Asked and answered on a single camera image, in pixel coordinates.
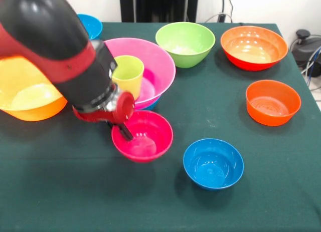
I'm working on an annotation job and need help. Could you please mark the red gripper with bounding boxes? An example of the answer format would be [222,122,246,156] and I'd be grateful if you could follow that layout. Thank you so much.
[72,91,135,142]

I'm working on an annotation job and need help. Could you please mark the small crimson red bowl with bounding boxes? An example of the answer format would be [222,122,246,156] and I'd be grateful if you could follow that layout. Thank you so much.
[111,110,174,163]

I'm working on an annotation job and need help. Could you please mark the light blue plastic bowl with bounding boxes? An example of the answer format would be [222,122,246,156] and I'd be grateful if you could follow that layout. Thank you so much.
[141,96,162,111]
[77,14,103,41]

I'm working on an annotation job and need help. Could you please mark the lime green plastic cup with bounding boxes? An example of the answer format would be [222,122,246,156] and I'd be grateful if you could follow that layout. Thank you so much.
[111,55,145,100]

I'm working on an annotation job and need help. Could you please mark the large pink plastic bowl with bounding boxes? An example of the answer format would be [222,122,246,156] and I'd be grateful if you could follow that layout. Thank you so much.
[104,37,177,110]

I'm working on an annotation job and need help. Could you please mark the small dark blue bowl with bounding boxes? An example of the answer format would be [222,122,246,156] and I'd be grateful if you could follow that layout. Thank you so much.
[183,138,245,191]

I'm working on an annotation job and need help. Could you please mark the large orange plastic bowl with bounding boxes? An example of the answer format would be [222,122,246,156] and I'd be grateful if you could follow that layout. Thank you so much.
[0,55,68,122]

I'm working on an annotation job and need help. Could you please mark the dark green tablecloth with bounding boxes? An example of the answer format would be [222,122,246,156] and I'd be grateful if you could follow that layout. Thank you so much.
[0,21,321,232]

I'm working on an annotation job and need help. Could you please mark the lime green plastic bowl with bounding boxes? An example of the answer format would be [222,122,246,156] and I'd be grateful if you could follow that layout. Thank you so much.
[155,22,216,69]

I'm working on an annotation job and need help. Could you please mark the small red-orange plastic bowl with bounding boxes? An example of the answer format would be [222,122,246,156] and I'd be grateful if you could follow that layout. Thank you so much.
[245,79,302,127]

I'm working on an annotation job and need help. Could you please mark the wide red-orange plastic bowl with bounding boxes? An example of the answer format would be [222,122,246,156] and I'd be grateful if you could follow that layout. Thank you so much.
[220,25,289,72]

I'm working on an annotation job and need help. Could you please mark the black round floor stand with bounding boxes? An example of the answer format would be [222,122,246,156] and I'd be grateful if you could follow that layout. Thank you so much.
[290,29,321,77]

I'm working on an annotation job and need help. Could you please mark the black pedestal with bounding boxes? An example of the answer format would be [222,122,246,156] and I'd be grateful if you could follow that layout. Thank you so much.
[119,0,199,24]

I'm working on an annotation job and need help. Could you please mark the black power plug cable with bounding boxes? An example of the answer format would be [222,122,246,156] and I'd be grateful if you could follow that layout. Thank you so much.
[217,0,234,24]

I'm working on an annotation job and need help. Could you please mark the tangle of floor cables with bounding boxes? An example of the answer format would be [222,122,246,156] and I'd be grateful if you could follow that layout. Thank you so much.
[300,45,321,92]

